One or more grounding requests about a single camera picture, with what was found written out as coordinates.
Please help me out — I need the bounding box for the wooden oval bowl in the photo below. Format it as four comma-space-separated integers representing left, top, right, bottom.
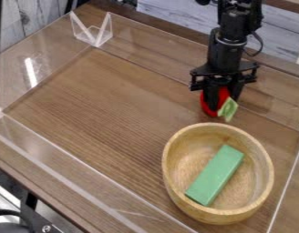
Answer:
161, 123, 275, 225

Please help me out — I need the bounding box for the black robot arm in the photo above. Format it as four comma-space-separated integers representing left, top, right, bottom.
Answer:
189, 0, 264, 117

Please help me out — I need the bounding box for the black metal table mount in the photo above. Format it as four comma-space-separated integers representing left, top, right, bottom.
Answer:
20, 192, 62, 233

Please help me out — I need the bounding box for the black cable lower left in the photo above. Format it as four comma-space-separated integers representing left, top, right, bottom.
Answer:
0, 209, 32, 233

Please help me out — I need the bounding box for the clear acrylic corner bracket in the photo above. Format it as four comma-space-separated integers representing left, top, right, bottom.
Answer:
69, 12, 113, 47

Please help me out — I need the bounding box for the green rectangular block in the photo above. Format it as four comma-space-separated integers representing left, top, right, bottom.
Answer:
184, 145, 244, 207

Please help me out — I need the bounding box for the red plush strawberry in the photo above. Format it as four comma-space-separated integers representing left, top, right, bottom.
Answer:
199, 87, 238, 122

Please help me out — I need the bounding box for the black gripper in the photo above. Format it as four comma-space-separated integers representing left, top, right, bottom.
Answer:
188, 61, 259, 111

